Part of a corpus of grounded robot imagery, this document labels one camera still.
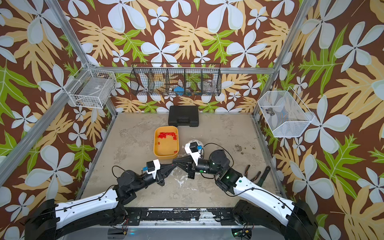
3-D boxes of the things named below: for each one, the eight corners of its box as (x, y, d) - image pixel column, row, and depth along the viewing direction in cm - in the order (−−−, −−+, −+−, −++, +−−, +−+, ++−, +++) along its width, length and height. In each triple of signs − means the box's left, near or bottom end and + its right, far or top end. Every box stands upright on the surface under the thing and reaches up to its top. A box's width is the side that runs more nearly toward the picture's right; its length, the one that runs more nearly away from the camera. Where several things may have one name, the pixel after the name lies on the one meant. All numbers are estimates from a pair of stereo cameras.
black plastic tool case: (168, 126, 112) (167, 122, 108) (170, 109, 124) (169, 105, 120) (198, 126, 112) (198, 122, 108) (198, 109, 124) (198, 105, 120)
